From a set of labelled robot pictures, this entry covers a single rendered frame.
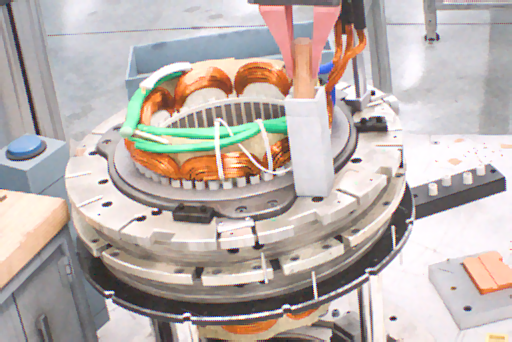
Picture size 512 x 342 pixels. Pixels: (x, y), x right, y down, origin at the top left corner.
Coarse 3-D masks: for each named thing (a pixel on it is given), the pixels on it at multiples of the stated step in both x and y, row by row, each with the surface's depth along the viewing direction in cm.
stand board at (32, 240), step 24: (0, 192) 106; (0, 216) 101; (24, 216) 101; (48, 216) 100; (0, 240) 97; (24, 240) 97; (48, 240) 101; (0, 264) 94; (24, 264) 97; (0, 288) 94
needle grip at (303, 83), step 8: (296, 40) 86; (304, 40) 86; (296, 48) 86; (304, 48) 85; (296, 56) 86; (304, 56) 86; (296, 64) 86; (304, 64) 86; (296, 72) 87; (304, 72) 87; (312, 72) 87; (296, 80) 87; (304, 80) 87; (312, 80) 87; (296, 88) 87; (304, 88) 87; (312, 88) 88; (296, 96) 88; (304, 96) 88; (312, 96) 88
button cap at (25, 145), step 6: (18, 138) 121; (24, 138) 121; (30, 138) 120; (36, 138) 120; (12, 144) 120; (18, 144) 120; (24, 144) 119; (30, 144) 119; (36, 144) 119; (12, 150) 119; (18, 150) 118; (24, 150) 118; (30, 150) 119; (36, 150) 119
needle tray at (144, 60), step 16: (224, 32) 135; (240, 32) 135; (256, 32) 135; (304, 32) 135; (144, 48) 135; (160, 48) 135; (176, 48) 136; (192, 48) 136; (208, 48) 136; (224, 48) 136; (240, 48) 136; (256, 48) 136; (272, 48) 136; (128, 64) 130; (144, 64) 136; (160, 64) 137; (320, 64) 126; (128, 80) 126; (144, 80) 126; (128, 96) 127
